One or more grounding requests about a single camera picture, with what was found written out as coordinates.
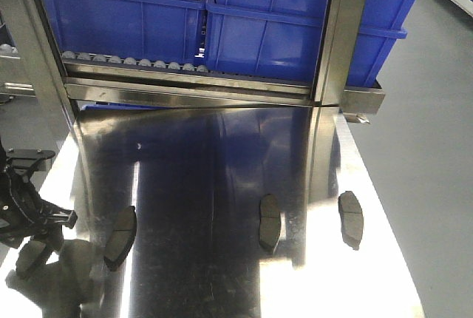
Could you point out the blue plastic bin right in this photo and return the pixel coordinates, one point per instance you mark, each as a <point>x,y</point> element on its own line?
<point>281,38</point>

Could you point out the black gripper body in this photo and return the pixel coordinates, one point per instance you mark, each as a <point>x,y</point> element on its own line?
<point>23,212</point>

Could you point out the blue plastic bin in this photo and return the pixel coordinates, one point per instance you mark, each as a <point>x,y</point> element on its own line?
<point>281,38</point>
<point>168,30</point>

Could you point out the steel rack frame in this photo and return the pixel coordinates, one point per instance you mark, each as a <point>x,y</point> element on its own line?
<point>37,69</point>

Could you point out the blue plastic bin left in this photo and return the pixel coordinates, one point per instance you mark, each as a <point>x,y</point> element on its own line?
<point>168,30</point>

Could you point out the dark grey brake pad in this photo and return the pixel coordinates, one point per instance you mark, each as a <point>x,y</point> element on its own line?
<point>31,256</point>

